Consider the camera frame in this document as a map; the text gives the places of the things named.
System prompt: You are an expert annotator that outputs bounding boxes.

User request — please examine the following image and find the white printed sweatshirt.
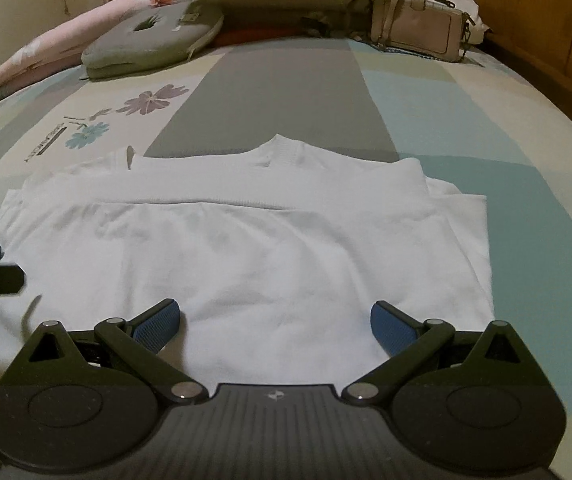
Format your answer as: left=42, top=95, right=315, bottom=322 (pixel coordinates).
left=0, top=136, right=493, bottom=387

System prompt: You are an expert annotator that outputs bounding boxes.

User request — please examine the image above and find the pink floral folded quilt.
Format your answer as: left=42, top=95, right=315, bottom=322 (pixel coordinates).
left=0, top=0, right=489, bottom=100

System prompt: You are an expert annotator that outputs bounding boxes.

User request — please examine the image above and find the grey donut cushion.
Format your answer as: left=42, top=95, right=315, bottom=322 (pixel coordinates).
left=81, top=2, right=224, bottom=80

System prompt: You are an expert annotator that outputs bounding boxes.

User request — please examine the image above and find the pink leather handbag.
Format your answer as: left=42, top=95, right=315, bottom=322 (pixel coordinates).
left=344, top=0, right=475, bottom=62

